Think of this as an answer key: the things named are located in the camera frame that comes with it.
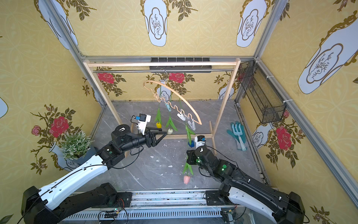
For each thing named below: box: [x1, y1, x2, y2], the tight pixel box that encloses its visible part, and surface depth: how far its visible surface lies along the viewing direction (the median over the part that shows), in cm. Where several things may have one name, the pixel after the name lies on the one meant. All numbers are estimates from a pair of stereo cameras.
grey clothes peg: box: [187, 120, 196, 131], surface depth 69 cm
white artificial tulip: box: [165, 111, 178, 135], surface depth 86 cm
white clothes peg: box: [176, 111, 186, 122], surface depth 72 cm
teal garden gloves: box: [226, 120, 248, 150], surface depth 100 cm
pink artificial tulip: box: [182, 161, 194, 185], surface depth 75 cm
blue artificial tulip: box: [184, 120, 196, 148], surface depth 80 cm
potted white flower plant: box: [48, 124, 97, 172], surface depth 78 cm
